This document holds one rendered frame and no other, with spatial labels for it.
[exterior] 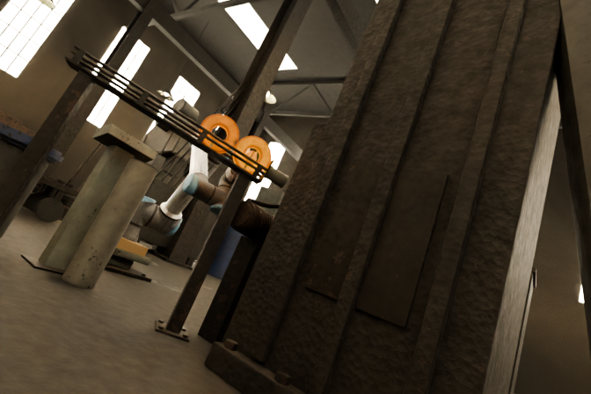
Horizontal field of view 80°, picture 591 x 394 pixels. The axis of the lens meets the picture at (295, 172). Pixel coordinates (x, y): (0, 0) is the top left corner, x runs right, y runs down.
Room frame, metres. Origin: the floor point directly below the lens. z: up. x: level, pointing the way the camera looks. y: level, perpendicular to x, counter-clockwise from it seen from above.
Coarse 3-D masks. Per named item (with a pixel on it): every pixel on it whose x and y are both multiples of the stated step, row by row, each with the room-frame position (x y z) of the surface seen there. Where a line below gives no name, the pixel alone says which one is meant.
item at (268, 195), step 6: (264, 192) 5.41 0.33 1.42; (270, 192) 5.34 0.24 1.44; (276, 192) 5.26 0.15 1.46; (282, 192) 5.22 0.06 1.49; (258, 198) 5.46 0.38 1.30; (264, 198) 5.38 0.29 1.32; (270, 198) 5.31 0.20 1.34; (276, 198) 5.23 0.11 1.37; (270, 210) 5.24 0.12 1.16; (276, 210) 5.24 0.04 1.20
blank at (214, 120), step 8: (208, 120) 1.30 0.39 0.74; (216, 120) 1.31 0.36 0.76; (224, 120) 1.31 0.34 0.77; (232, 120) 1.32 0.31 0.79; (200, 128) 1.30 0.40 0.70; (208, 128) 1.30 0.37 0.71; (224, 128) 1.34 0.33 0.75; (232, 128) 1.32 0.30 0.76; (232, 136) 1.33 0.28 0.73; (208, 144) 1.31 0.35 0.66; (224, 144) 1.32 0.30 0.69; (232, 144) 1.33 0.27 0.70; (224, 152) 1.35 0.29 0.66
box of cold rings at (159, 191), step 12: (156, 180) 4.23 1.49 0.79; (156, 192) 4.29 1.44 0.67; (168, 192) 4.40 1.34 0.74; (216, 216) 5.04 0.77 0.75; (144, 228) 4.36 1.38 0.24; (204, 228) 4.96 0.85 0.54; (144, 240) 4.42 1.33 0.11; (156, 240) 4.52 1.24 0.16; (168, 240) 4.63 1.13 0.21; (204, 240) 5.02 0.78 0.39; (192, 252) 4.95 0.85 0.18; (192, 264) 5.03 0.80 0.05
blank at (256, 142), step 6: (246, 138) 1.34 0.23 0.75; (252, 138) 1.35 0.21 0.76; (258, 138) 1.35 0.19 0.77; (240, 144) 1.34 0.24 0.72; (246, 144) 1.34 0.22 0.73; (252, 144) 1.35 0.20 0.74; (258, 144) 1.35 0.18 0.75; (264, 144) 1.36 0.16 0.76; (240, 150) 1.34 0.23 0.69; (258, 150) 1.38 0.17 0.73; (264, 150) 1.36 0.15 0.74; (270, 150) 1.37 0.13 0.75; (240, 156) 1.34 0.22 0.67; (264, 156) 1.37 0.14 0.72; (270, 156) 1.37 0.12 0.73; (234, 162) 1.36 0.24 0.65; (240, 162) 1.35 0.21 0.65; (258, 162) 1.36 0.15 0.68; (264, 162) 1.37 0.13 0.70; (246, 168) 1.35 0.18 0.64
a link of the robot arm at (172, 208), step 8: (208, 160) 2.05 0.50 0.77; (216, 160) 2.05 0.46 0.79; (208, 168) 2.08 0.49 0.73; (208, 176) 2.13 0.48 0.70; (176, 192) 2.20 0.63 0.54; (184, 192) 2.17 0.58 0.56; (168, 200) 2.27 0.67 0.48; (176, 200) 2.21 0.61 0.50; (184, 200) 2.20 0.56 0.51; (160, 208) 2.25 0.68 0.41; (168, 208) 2.24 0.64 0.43; (176, 208) 2.24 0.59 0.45; (160, 216) 2.26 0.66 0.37; (168, 216) 2.25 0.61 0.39; (176, 216) 2.27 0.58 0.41; (152, 224) 2.27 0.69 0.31; (160, 224) 2.28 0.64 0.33; (168, 224) 2.29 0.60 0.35; (176, 224) 2.32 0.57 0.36; (160, 232) 2.33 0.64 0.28; (168, 232) 2.33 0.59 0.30
